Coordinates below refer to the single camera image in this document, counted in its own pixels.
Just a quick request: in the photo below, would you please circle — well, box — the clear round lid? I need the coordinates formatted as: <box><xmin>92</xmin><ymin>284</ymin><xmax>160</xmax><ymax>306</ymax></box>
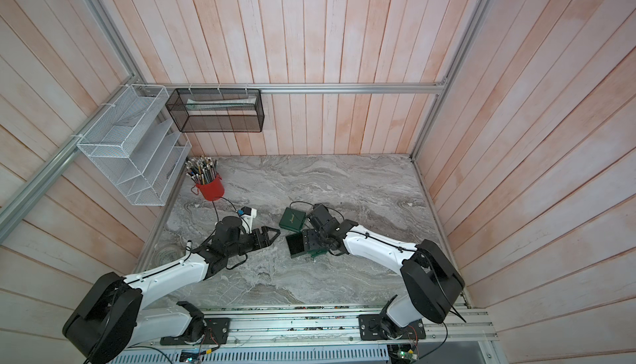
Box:
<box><xmin>152</xmin><ymin>244</ymin><xmax>184</xmax><ymax>266</ymax></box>

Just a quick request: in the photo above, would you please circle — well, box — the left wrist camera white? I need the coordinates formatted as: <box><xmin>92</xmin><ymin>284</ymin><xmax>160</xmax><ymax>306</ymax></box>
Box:
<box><xmin>237</xmin><ymin>207</ymin><xmax>258</xmax><ymax>234</ymax></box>

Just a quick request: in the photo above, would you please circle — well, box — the red pencil cup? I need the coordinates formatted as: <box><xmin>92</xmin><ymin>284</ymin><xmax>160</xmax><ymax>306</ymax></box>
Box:
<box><xmin>193</xmin><ymin>175</ymin><xmax>225</xmax><ymax>202</ymax></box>

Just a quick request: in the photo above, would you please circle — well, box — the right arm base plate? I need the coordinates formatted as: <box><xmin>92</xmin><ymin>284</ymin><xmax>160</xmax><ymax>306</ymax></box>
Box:
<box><xmin>358</xmin><ymin>314</ymin><xmax>426</xmax><ymax>342</ymax></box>

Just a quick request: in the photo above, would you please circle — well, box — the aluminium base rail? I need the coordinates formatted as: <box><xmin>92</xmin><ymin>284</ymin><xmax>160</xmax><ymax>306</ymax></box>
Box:
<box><xmin>132</xmin><ymin>304</ymin><xmax>499</xmax><ymax>352</ymax></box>

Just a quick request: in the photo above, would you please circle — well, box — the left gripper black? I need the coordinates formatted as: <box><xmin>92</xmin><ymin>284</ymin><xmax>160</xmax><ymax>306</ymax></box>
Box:
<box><xmin>226</xmin><ymin>226</ymin><xmax>281</xmax><ymax>258</ymax></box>

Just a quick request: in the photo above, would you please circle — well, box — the left green jewelry box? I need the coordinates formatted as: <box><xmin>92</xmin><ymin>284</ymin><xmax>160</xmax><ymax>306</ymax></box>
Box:
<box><xmin>278</xmin><ymin>207</ymin><xmax>306</xmax><ymax>233</ymax></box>

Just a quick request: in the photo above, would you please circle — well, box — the aluminium frame rail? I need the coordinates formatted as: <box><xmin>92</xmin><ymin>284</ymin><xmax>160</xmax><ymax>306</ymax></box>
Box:
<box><xmin>139</xmin><ymin>82</ymin><xmax>446</xmax><ymax>95</ymax></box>

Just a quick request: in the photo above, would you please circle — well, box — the pencils bundle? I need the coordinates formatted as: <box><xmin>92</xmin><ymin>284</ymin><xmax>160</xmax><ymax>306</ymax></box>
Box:
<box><xmin>185</xmin><ymin>156</ymin><xmax>218</xmax><ymax>185</ymax></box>

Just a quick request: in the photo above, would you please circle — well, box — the green jewelry box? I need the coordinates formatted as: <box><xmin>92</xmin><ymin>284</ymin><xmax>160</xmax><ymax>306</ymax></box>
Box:
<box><xmin>286</xmin><ymin>233</ymin><xmax>306</xmax><ymax>258</ymax></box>
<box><xmin>278</xmin><ymin>207</ymin><xmax>306</xmax><ymax>233</ymax></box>

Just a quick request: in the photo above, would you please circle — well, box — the white wire mesh shelf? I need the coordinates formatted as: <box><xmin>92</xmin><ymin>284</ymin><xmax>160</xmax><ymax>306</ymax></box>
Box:
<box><xmin>78</xmin><ymin>84</ymin><xmax>191</xmax><ymax>207</ymax></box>

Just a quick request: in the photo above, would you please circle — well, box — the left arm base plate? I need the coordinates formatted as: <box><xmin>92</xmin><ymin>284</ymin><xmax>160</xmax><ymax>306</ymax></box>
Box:
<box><xmin>160</xmin><ymin>318</ymin><xmax>230</xmax><ymax>346</ymax></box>

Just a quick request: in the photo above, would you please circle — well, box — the black mesh basket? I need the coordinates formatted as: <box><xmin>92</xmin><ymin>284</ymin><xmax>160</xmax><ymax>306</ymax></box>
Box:
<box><xmin>166</xmin><ymin>87</ymin><xmax>265</xmax><ymax>133</ymax></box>

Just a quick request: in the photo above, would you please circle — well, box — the right green jewelry box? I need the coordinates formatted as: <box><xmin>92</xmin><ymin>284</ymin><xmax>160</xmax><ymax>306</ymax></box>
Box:
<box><xmin>286</xmin><ymin>233</ymin><xmax>306</xmax><ymax>258</ymax></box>

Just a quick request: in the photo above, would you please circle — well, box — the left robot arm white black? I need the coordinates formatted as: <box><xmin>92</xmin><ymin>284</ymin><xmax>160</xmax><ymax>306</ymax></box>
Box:
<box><xmin>62</xmin><ymin>215</ymin><xmax>280</xmax><ymax>363</ymax></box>

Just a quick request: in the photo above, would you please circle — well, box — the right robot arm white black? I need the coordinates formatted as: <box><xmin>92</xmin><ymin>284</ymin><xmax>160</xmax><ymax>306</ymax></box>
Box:
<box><xmin>301</xmin><ymin>204</ymin><xmax>465</xmax><ymax>340</ymax></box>

